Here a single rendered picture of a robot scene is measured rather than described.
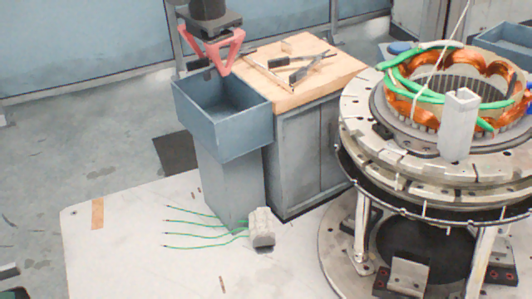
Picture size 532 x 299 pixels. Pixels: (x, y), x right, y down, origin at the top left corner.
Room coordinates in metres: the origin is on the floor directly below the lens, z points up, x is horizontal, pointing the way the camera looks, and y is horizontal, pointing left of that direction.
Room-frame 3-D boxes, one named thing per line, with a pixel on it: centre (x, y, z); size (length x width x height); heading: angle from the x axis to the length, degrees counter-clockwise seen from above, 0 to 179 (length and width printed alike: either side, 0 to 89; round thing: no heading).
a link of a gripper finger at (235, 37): (0.77, 0.06, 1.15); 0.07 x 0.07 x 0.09; 35
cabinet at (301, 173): (0.86, -0.07, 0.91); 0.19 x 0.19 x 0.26; 29
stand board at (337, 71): (0.86, -0.07, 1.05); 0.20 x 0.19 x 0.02; 119
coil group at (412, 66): (0.71, -0.26, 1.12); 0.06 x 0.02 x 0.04; 111
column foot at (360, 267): (0.61, -0.15, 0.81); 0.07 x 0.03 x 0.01; 13
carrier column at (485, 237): (0.51, -0.31, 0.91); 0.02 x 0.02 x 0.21
